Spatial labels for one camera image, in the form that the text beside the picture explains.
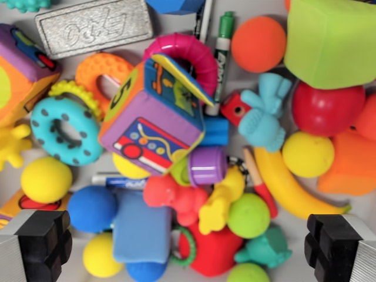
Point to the yellow toy banana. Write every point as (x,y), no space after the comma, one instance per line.
(282,185)

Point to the yellow foam ball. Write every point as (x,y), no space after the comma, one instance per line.
(100,257)
(308,154)
(126,169)
(45,180)

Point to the red shiny ball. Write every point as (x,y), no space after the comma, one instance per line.
(326,108)

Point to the small red plastic block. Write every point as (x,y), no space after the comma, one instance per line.
(232,110)

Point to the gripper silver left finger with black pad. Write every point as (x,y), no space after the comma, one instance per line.
(44,243)

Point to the yellow rubber figure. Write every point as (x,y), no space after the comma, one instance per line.
(217,205)

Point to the orange purple fabric cube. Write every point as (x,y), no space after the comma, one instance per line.
(20,79)

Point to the green foam ball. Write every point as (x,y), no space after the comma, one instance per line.
(248,273)
(249,216)

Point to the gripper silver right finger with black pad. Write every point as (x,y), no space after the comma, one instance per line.
(335,246)

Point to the lime green plastic cup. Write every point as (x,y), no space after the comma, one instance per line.
(179,173)

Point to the teal rubber figure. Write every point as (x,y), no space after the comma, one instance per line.
(264,248)

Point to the blue foam polyhedron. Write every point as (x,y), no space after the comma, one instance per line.
(176,6)

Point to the yellow rubber hand toy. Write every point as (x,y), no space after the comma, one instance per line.
(13,147)

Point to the orange fabric cube red print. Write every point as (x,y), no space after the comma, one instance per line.
(17,204)

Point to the teal bumpy ball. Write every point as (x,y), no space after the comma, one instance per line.
(26,4)

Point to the blue foam ball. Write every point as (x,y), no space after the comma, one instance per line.
(145,271)
(91,210)

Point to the red rubber figure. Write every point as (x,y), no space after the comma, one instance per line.
(173,196)

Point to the orange rubber toy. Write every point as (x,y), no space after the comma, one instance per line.
(368,117)

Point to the blue soft foam block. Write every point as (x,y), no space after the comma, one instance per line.
(141,229)

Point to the blue dry erase marker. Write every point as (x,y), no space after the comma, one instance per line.
(123,182)

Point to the light blue rubber figure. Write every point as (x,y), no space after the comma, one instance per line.
(264,117)

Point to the black marker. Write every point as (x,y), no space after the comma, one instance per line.
(202,20)

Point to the red soft block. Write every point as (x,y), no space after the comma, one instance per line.
(214,252)

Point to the blue ridged plastic block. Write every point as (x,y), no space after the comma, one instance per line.
(216,132)

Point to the orange foam block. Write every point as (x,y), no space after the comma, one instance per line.
(352,164)

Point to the purple plastic cup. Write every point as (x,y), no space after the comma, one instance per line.
(207,167)

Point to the green dry erase marker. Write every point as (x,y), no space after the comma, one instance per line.
(222,58)

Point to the lime green foam cube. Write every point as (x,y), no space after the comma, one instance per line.
(332,44)

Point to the purple fabric cube number five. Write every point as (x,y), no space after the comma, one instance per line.
(152,126)

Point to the orange foam ball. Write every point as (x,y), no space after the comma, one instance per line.
(258,44)

